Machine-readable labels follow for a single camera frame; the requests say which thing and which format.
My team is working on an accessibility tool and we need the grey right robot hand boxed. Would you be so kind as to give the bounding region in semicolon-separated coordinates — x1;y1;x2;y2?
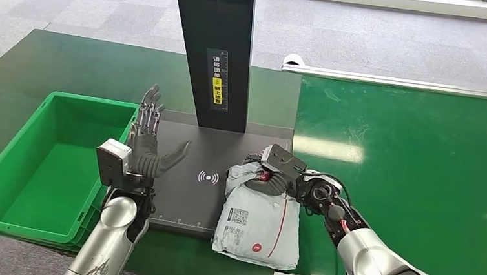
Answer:
243;152;300;199

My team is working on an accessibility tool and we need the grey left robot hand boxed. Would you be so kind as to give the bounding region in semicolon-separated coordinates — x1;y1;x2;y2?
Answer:
123;82;196;182

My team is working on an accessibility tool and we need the grey plastic mailer package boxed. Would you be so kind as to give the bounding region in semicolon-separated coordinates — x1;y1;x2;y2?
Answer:
210;158;307;272

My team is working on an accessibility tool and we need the green plastic crate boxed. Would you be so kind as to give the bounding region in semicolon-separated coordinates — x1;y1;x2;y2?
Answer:
0;87;141;258

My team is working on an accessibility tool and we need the black yellow column label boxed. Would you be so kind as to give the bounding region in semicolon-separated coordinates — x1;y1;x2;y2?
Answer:
202;47;233;112

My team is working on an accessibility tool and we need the black scanner column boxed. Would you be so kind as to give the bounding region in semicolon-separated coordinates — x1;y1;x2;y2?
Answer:
163;0;256;134

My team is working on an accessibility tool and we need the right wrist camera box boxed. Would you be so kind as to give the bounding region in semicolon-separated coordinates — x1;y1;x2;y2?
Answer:
260;143;309;183

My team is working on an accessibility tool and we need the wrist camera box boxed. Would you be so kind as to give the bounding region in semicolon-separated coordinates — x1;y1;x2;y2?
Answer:
93;137;135;190
260;143;309;183

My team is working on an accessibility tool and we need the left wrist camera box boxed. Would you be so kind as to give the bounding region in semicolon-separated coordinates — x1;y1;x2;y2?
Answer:
93;137;135;190

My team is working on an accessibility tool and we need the black scanner base plate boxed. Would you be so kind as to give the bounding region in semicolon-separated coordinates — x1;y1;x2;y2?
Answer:
145;108;296;246

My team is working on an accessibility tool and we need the long aluminium conveyor rail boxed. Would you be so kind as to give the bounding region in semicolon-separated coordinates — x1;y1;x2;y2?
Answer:
280;53;487;101

